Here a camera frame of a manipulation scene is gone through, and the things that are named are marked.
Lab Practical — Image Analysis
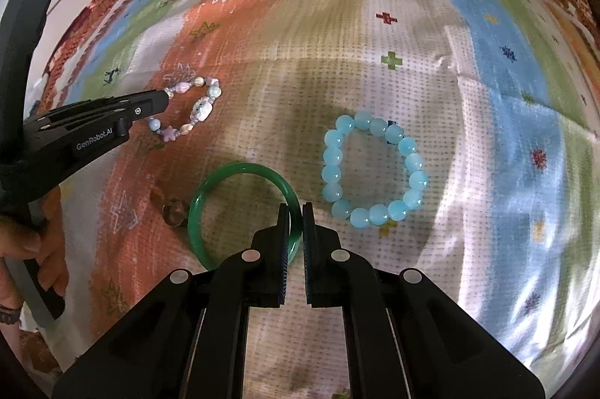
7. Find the green jade bangle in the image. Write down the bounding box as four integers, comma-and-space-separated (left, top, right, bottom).
187, 161, 304, 272

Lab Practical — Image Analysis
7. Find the pastel mixed bead bracelet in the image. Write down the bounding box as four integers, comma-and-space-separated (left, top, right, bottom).
146, 75, 224, 144

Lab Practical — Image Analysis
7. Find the left human hand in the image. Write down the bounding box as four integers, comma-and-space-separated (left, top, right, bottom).
0, 186, 71, 311

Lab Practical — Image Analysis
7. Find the metal wristwatch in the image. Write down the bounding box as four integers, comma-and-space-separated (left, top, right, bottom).
0, 304, 23, 325

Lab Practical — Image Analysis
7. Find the colourful striped bed cover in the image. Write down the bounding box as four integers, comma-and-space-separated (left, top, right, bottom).
42, 0, 599, 393

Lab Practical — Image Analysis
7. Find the light blue bead bracelet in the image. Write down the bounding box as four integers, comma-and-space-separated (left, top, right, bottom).
320, 109, 431, 230

